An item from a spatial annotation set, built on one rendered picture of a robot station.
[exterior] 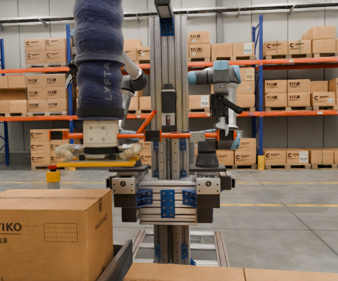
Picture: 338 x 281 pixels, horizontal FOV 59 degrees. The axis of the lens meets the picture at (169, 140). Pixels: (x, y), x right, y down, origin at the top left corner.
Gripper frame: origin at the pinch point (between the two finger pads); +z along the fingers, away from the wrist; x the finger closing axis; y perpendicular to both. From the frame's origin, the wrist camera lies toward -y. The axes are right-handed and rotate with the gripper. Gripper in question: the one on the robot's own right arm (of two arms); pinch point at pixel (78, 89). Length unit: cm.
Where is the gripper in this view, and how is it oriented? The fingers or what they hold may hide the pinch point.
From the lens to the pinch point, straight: 184.8
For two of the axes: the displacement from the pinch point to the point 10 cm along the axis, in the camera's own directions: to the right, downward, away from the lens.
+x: -10.0, 0.1, 0.9
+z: 0.2, 10.0, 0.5
